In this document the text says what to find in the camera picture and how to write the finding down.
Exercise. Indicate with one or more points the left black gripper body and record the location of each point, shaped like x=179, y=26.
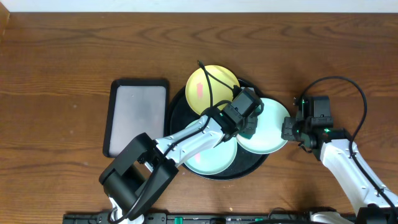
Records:
x=250, y=127

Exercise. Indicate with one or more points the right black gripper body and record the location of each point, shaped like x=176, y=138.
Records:
x=295, y=130

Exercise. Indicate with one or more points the green yellow sponge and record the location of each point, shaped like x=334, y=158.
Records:
x=246, y=135

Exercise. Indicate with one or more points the light green plate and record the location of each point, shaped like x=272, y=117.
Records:
x=215, y=160
x=267, y=138

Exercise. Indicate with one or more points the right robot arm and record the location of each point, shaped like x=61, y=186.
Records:
x=372, y=201

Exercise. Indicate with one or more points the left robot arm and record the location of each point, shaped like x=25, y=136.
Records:
x=143, y=170

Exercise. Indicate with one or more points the black round tray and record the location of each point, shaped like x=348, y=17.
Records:
x=179, y=115

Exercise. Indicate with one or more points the black rectangular tray grey mat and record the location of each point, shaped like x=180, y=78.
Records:
x=136, y=106

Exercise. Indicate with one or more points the light green plate front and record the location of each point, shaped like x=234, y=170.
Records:
x=215, y=160

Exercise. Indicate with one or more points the yellow round plate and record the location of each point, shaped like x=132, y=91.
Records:
x=197, y=90

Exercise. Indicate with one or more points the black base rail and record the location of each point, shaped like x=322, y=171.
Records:
x=162, y=218

